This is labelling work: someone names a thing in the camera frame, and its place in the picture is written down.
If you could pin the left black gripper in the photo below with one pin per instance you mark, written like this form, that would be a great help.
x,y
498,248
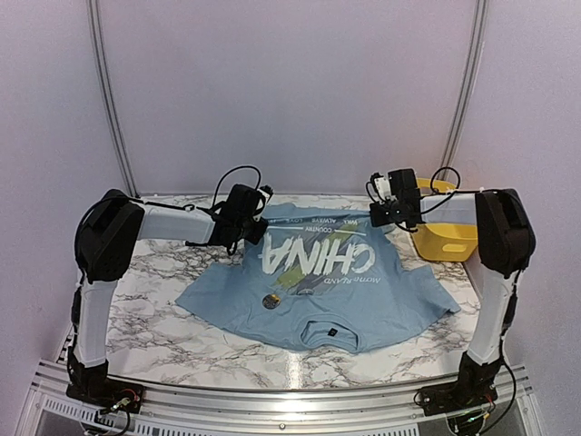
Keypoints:
x,y
254,236

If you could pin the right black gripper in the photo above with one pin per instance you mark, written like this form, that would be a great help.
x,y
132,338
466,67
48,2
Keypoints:
x,y
378,220

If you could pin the white round brooch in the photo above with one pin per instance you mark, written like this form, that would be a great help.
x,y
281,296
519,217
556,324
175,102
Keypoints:
x,y
271,301

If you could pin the light blue printed t-shirt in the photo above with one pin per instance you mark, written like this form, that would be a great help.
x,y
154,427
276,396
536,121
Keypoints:
x,y
365,298

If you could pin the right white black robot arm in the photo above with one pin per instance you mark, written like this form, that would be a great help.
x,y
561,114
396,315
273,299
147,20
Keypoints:
x,y
506,242

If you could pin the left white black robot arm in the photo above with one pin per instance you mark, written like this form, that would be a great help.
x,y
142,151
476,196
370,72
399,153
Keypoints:
x,y
104,243

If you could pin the yellow plastic basket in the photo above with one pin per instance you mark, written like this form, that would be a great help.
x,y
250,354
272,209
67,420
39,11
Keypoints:
x,y
451,233

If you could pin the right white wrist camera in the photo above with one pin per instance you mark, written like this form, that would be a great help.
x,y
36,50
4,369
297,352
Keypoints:
x,y
378,188

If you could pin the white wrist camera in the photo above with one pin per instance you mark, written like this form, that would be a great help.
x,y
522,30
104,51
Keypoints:
x,y
266,193
378,188

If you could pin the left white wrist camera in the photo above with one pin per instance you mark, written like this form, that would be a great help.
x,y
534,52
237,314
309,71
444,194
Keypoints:
x,y
266,193

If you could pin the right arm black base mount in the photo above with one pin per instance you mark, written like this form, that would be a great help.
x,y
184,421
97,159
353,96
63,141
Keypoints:
x,y
450,397

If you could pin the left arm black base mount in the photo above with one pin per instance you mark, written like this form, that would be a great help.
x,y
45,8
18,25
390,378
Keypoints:
x,y
107,394

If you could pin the right aluminium wall post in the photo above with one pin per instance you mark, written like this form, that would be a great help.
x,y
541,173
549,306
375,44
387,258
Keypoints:
x,y
469,78

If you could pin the aluminium wall post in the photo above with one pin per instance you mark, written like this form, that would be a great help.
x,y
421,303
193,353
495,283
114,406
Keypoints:
x,y
106,89
469,78

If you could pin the aluminium front frame rail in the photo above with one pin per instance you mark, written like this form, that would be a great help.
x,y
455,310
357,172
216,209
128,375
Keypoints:
x,y
392,409

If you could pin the left aluminium wall post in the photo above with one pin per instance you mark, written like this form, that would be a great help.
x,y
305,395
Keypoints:
x,y
106,89

